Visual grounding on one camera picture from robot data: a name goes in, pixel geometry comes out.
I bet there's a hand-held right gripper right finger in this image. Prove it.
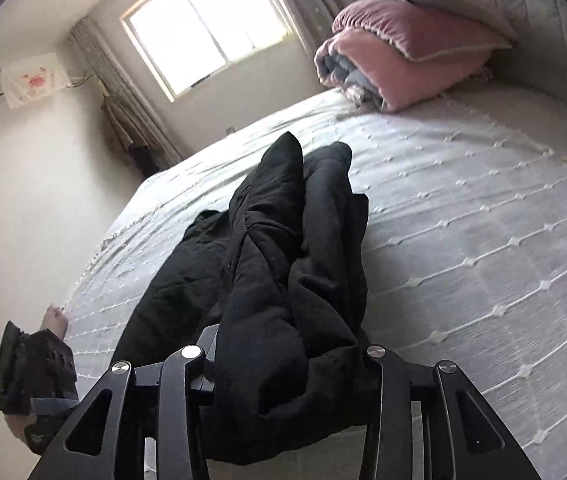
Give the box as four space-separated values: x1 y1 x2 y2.
361 344 544 480

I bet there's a grey padded headboard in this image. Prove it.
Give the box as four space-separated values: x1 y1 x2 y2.
403 0 567 128

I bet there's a pink folded blanket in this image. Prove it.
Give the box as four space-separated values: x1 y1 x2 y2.
313 0 514 112

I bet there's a patterned curtain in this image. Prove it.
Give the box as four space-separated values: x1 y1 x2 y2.
258 0 360 57
69 17 185 171

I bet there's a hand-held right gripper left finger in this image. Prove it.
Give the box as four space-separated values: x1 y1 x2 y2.
28 325 220 480

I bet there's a black padded coat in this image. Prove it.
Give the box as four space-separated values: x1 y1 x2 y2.
110 131 379 466

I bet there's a white quilted bedspread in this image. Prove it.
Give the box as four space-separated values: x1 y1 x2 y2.
60 87 567 480

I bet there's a person's left hand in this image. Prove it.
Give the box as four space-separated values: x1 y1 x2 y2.
42 303 70 339

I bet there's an air conditioner with printed cover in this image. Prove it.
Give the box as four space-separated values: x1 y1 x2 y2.
0 51 73 109

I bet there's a bright window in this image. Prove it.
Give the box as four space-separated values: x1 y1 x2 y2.
120 0 298 101

